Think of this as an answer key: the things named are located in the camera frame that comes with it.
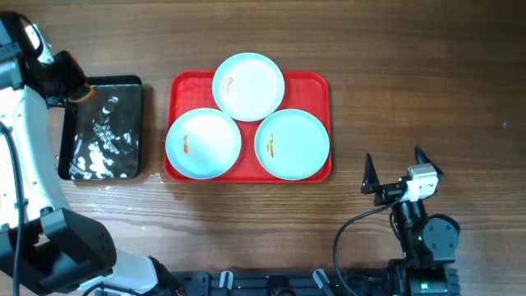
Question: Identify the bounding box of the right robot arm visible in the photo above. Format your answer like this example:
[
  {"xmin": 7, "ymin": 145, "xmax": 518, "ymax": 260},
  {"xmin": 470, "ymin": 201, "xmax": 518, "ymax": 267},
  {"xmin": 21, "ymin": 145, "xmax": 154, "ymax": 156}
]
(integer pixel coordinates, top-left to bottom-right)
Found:
[{"xmin": 361, "ymin": 146, "xmax": 460, "ymax": 295}]

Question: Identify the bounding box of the orange green sponge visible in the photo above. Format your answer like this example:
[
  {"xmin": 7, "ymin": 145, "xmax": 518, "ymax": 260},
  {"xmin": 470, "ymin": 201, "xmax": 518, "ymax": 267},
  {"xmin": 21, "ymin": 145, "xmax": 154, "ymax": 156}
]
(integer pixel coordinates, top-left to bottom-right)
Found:
[{"xmin": 66, "ymin": 55, "xmax": 96, "ymax": 104}]

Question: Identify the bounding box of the black water tray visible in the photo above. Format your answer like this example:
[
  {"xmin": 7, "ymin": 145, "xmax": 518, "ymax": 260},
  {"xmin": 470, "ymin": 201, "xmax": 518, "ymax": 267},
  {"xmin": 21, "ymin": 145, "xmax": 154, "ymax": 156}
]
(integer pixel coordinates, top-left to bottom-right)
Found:
[{"xmin": 58, "ymin": 75, "xmax": 144, "ymax": 181}]

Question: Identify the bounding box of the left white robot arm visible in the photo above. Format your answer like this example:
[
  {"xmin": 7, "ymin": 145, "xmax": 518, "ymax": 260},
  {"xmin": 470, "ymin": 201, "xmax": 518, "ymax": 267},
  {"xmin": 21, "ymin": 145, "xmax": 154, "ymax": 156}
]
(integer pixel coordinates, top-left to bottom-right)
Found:
[{"xmin": 1, "ymin": 11, "xmax": 185, "ymax": 295}]

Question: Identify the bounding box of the red plastic tray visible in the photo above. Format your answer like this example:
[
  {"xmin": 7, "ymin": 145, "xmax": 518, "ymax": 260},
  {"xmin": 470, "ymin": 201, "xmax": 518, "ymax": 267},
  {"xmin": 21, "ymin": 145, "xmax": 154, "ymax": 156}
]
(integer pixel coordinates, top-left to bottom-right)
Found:
[{"xmin": 166, "ymin": 70, "xmax": 331, "ymax": 183}]

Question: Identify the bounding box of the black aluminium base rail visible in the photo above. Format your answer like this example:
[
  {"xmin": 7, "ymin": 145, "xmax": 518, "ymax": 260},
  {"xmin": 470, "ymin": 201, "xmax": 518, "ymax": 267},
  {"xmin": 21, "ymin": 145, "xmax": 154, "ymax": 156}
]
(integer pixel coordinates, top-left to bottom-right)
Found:
[{"xmin": 170, "ymin": 269, "xmax": 460, "ymax": 296}]

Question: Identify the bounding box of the light blue plate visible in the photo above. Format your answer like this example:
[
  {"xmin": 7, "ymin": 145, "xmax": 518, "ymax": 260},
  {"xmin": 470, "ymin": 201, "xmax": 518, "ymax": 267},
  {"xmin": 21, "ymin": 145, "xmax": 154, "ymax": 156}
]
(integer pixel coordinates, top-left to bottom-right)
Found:
[
  {"xmin": 211, "ymin": 53, "xmax": 285, "ymax": 122},
  {"xmin": 254, "ymin": 109, "xmax": 330, "ymax": 181},
  {"xmin": 165, "ymin": 108, "xmax": 242, "ymax": 180}
]

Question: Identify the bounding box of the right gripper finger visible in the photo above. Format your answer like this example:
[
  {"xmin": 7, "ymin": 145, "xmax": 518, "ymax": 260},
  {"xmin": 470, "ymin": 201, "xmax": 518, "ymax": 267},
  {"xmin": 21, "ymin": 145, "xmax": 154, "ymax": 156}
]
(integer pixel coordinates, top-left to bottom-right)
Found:
[
  {"xmin": 361, "ymin": 152, "xmax": 381, "ymax": 195},
  {"xmin": 414, "ymin": 146, "xmax": 444, "ymax": 178}
]

